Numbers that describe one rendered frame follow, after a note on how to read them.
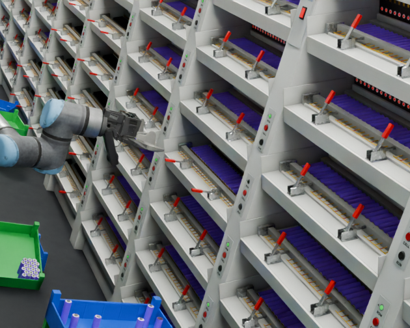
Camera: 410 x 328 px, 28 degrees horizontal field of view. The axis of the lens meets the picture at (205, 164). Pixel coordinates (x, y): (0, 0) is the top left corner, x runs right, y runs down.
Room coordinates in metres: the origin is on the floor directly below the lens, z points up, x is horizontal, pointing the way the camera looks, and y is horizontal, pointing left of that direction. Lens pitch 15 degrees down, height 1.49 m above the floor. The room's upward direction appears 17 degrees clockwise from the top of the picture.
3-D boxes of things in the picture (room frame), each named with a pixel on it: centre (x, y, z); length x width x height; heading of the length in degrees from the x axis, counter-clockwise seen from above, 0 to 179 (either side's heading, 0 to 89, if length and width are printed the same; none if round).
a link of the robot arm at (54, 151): (2.32, 0.45, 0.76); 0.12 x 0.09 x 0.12; 140
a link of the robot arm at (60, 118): (2.33, 0.44, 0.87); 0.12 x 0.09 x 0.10; 115
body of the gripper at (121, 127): (2.40, 0.28, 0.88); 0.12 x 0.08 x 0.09; 115
